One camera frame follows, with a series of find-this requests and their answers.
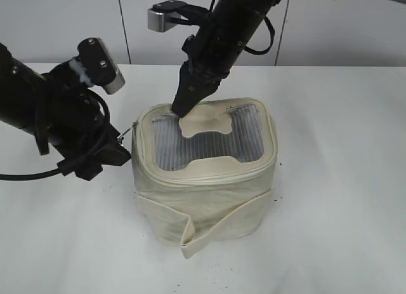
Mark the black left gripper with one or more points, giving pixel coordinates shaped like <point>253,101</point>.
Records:
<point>77,124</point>

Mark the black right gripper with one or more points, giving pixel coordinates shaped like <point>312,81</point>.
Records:
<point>212,52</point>

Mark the metal zipper pull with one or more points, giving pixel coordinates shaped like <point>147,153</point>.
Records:
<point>122,136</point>

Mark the cream white zippered bag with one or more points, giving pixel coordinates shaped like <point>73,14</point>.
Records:
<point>207,176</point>

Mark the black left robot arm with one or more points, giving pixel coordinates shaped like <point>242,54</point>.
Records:
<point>20,86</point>

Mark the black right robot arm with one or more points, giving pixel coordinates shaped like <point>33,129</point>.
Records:
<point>254,11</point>

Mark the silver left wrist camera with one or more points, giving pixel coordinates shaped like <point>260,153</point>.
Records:
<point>99,65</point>

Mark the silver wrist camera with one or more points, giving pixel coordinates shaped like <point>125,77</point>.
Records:
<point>99,65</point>
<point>164,16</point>

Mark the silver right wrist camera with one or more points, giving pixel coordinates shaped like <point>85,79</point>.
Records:
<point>164,16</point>

